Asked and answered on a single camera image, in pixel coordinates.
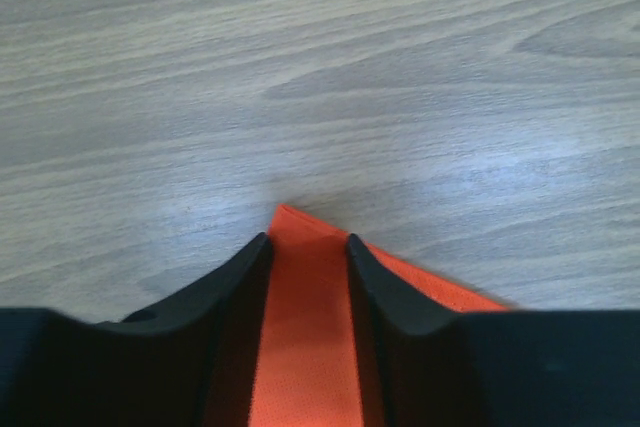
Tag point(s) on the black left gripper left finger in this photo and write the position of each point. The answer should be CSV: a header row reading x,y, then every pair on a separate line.
x,y
186,360

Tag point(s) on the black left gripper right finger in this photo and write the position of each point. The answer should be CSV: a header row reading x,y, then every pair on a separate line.
x,y
423,364

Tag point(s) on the orange t-shirt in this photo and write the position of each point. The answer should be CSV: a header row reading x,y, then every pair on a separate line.
x,y
307,371

